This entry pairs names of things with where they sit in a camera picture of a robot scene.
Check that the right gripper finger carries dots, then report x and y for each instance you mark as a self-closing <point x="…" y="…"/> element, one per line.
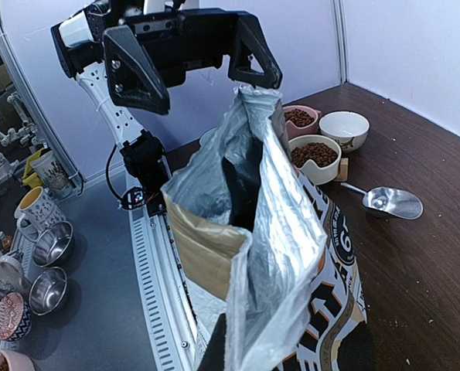
<point x="210" y="348"/>

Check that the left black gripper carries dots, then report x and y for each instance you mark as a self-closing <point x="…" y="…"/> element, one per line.
<point x="178" y="42"/>

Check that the pet food bag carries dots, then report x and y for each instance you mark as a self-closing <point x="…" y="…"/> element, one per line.
<point x="253" y="231"/>

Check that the metal food scoop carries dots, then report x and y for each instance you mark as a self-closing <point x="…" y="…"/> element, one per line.
<point x="389" y="202"/>

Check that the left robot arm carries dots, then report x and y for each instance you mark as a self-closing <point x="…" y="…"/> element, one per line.
<point x="79" y="47"/>

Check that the pink pet bowl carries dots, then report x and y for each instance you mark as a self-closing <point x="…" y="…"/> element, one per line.
<point x="301" y="120"/>

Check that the cream pet bowl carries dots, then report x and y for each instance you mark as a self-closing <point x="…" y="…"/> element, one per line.
<point x="317" y="157"/>

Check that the light blue ceramic bowl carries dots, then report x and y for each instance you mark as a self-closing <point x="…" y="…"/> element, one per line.
<point x="206" y="136"/>

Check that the white ceramic bowl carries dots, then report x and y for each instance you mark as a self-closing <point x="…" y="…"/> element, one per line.
<point x="348" y="129"/>

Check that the steel bowl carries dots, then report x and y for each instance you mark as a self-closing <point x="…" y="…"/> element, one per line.
<point x="49" y="291"/>
<point x="54" y="245"/>

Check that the tall patterned cup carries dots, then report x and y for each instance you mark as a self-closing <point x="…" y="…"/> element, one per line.
<point x="53" y="175"/>

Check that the red patterned ceramic bowl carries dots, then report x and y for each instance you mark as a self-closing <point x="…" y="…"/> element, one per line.
<point x="15" y="317"/>

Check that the patterned mug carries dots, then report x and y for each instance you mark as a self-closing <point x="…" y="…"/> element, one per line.
<point x="36" y="212"/>

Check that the pink bowl with kibble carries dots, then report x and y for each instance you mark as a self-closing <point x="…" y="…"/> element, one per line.
<point x="16" y="361"/>

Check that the front aluminium rail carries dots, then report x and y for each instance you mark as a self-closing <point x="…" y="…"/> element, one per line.
<point x="169" y="315"/>

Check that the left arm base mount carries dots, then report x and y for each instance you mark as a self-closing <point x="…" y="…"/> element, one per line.
<point x="137" y="197"/>

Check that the left metal frame post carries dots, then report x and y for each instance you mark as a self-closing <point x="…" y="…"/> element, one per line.
<point x="341" y="40"/>

